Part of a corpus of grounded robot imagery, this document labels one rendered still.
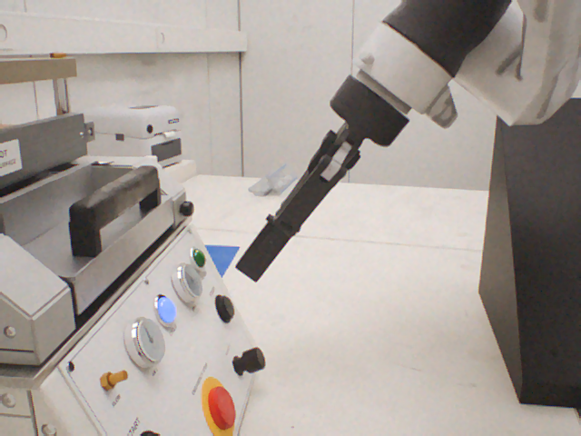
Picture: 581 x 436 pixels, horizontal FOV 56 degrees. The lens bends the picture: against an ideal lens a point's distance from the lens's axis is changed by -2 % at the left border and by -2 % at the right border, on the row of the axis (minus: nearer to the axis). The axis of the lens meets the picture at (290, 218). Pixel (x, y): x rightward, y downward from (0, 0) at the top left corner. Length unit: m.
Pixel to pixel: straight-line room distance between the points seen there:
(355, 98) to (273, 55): 2.49
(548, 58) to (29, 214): 0.45
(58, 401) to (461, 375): 0.47
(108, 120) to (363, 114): 1.14
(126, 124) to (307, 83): 1.57
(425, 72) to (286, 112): 2.51
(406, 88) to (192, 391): 0.33
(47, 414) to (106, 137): 1.27
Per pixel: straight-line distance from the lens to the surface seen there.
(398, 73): 0.52
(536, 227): 0.74
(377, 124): 0.53
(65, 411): 0.39
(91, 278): 0.43
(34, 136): 0.54
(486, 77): 0.60
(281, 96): 3.01
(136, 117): 1.54
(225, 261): 1.01
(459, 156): 2.95
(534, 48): 0.53
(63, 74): 0.62
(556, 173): 0.79
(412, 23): 0.53
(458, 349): 0.76
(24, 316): 0.37
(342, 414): 0.62
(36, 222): 0.50
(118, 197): 0.47
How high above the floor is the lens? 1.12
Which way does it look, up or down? 17 degrees down
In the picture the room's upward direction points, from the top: straight up
